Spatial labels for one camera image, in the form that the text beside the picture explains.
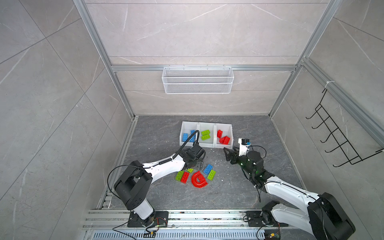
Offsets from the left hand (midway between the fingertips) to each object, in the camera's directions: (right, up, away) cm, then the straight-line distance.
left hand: (196, 159), depth 88 cm
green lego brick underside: (+9, -9, 0) cm, 13 cm away
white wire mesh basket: (+1, +52, +12) cm, 53 cm away
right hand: (+18, +8, -5) cm, 21 cm away
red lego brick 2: (+18, +10, +14) cm, 25 cm away
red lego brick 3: (-7, -10, -3) cm, 13 cm away
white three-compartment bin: (+12, +9, +9) cm, 18 cm away
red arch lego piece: (+1, -12, -2) cm, 12 cm away
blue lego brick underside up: (+7, -7, +2) cm, 10 cm away
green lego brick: (+7, +12, +18) cm, 23 cm away
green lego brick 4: (-10, -10, -1) cm, 14 cm away
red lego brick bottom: (+21, +11, +13) cm, 26 cm away
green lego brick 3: (-4, -6, 0) cm, 7 cm away
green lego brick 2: (+7, +15, +19) cm, 25 cm away
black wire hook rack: (+67, +8, -25) cm, 72 cm away
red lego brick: (+17, +15, +16) cm, 28 cm away
